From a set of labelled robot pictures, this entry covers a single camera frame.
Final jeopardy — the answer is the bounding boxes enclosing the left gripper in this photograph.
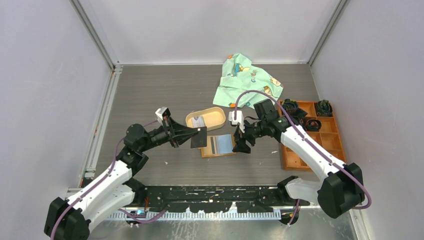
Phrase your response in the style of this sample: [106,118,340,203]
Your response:
[139,115,198,152]

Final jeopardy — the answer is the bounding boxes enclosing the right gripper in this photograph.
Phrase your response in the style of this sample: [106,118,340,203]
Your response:
[232,118,267,154]

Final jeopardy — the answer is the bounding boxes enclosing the black credit card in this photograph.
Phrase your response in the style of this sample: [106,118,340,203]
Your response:
[190,126,208,149]

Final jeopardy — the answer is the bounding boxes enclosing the orange leather card holder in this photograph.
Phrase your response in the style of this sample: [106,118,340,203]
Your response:
[199,134,236,158]

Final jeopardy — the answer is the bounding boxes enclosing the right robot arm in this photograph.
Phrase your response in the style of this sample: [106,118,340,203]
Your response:
[228,99,370,219]

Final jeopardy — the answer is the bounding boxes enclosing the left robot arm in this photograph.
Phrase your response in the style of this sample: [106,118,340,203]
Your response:
[43,115,207,240]

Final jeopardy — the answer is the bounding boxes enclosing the beige oval tray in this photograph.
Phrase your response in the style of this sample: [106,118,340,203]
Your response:
[185,107,226,131]

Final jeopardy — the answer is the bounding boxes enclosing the green cartoon cloth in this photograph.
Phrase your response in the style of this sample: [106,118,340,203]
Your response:
[212,53,284,108]

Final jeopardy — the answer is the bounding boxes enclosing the orange compartment organizer box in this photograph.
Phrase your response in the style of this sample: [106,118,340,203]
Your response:
[279,99,348,172]

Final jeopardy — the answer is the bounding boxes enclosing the dark bundle in corner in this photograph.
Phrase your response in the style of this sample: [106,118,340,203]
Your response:
[315,99,333,117]

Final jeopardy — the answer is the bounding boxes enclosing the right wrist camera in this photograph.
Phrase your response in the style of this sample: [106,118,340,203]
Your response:
[228,110,245,133]

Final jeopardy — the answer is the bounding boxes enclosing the dark coiled strap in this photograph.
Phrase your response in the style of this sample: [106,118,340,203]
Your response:
[280,98,309,127]

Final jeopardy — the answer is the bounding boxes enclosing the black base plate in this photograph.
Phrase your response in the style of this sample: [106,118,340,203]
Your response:
[128,185,296,213]

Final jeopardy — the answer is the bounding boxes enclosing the black ring in organizer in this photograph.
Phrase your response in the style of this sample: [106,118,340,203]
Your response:
[304,118,322,132]

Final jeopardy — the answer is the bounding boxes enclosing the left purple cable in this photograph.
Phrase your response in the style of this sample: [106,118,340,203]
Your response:
[49,119,168,240]

